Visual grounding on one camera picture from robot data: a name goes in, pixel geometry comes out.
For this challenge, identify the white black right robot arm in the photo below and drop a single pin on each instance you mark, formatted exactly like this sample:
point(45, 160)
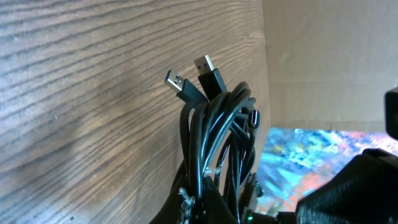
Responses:
point(326, 176)

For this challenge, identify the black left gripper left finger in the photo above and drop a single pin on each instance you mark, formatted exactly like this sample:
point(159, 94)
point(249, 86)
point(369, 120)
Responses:
point(178, 205)

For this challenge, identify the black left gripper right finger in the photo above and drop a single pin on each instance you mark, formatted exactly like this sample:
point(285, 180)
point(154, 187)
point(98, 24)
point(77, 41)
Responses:
point(215, 210)

